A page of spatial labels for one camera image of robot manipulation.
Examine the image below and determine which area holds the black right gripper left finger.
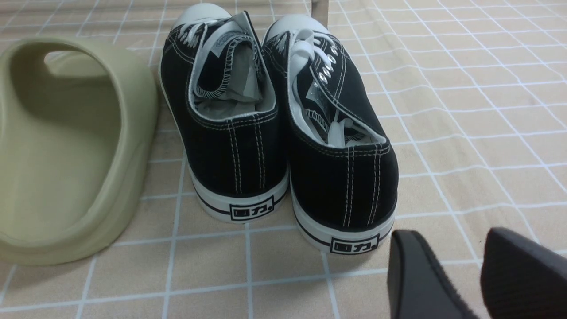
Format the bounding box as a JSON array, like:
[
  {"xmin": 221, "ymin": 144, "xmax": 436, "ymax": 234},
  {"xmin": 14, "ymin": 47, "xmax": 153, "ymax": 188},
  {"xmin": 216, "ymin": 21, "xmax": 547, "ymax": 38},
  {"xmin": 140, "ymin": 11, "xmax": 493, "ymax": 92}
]
[{"xmin": 387, "ymin": 230, "xmax": 477, "ymax": 319}]

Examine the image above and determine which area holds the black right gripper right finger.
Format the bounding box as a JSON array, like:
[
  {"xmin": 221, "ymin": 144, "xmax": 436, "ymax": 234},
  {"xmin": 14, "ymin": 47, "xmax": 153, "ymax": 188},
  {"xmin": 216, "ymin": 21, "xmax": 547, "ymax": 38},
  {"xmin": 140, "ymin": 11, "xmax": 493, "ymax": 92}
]
[{"xmin": 481, "ymin": 227, "xmax": 567, "ymax": 319}]

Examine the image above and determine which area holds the silver metal shoe rack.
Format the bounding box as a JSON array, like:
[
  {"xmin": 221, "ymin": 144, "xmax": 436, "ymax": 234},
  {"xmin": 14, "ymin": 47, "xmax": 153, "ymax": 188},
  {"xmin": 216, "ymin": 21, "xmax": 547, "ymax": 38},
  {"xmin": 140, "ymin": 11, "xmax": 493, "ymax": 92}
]
[{"xmin": 311, "ymin": 0, "xmax": 330, "ymax": 26}]

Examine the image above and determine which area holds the right black canvas sneaker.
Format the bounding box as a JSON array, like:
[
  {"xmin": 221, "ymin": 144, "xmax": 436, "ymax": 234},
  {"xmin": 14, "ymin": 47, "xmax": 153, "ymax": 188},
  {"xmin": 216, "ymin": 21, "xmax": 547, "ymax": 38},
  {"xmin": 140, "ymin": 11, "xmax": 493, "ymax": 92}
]
[{"xmin": 262, "ymin": 14, "xmax": 399, "ymax": 256}]

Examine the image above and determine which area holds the black canvas sneaker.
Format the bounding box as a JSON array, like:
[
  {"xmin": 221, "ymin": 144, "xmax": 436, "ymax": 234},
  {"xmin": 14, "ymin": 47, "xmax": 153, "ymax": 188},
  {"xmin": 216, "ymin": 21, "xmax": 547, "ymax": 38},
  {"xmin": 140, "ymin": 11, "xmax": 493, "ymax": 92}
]
[
  {"xmin": 158, "ymin": 3, "xmax": 289, "ymax": 224},
  {"xmin": 262, "ymin": 14, "xmax": 399, "ymax": 256}
]

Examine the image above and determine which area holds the left black canvas sneaker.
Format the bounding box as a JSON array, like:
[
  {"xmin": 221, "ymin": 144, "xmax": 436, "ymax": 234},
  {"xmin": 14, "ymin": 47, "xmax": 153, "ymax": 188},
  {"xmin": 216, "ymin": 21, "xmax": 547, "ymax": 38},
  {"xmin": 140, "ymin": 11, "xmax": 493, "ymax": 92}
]
[{"xmin": 158, "ymin": 3, "xmax": 289, "ymax": 224}]

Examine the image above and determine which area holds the right green foam slide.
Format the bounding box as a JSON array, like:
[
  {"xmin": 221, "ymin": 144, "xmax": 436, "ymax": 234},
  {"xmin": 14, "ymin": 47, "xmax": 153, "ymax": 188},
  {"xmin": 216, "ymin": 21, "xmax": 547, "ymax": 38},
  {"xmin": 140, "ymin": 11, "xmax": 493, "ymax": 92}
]
[{"xmin": 0, "ymin": 36, "xmax": 159, "ymax": 266}]

